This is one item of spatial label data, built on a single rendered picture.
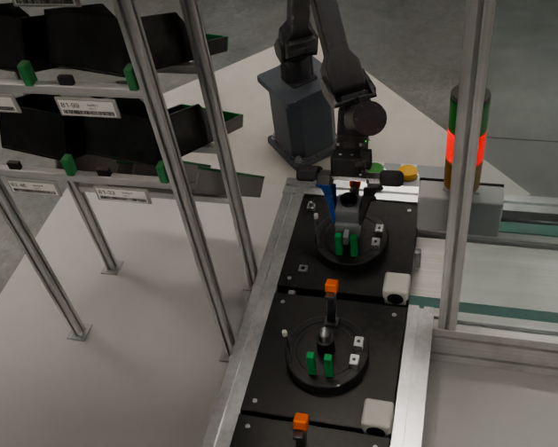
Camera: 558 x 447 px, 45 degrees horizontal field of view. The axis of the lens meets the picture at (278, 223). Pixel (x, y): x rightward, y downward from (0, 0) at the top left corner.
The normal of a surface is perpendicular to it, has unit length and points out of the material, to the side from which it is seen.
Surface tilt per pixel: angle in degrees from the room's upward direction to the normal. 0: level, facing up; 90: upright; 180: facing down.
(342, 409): 0
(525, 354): 90
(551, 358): 90
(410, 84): 0
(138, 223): 0
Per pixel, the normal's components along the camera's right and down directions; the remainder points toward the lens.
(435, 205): -0.23, 0.72
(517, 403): -0.12, -0.69
